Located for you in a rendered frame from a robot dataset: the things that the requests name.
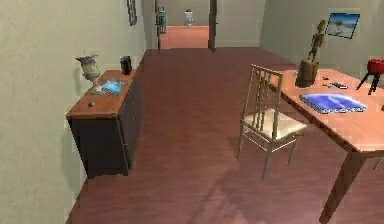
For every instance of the grey stone urn vase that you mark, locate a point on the grey stone urn vase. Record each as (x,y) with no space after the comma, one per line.
(90,71)

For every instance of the beige wooden chair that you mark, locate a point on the beige wooden chair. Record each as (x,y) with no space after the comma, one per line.
(266,123)

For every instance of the blue book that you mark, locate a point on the blue book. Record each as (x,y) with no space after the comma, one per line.
(112,86)

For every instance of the dark wooden sideboard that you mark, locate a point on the dark wooden sideboard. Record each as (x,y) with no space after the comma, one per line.
(106,133)

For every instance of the dark brown room door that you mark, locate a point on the dark brown room door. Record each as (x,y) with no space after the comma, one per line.
(212,23)

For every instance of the green metal shelf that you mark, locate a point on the green metal shelf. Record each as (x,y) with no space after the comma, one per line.
(162,20)

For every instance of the small dark round object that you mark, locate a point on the small dark round object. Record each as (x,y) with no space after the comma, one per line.
(90,104)

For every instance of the wooden figure statue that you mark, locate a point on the wooden figure statue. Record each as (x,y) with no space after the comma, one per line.
(310,63)

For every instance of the black remote control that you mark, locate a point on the black remote control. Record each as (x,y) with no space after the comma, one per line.
(339,85)

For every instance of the brown wooden table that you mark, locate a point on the brown wooden table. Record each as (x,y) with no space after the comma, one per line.
(346,123)

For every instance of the red lamp on black tripod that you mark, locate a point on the red lamp on black tripod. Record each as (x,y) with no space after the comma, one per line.
(375,71)

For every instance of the dark framed wall picture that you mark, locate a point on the dark framed wall picture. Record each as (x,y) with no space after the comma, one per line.
(132,11)

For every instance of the blue framed wall picture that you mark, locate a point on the blue framed wall picture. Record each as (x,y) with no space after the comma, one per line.
(343,24)

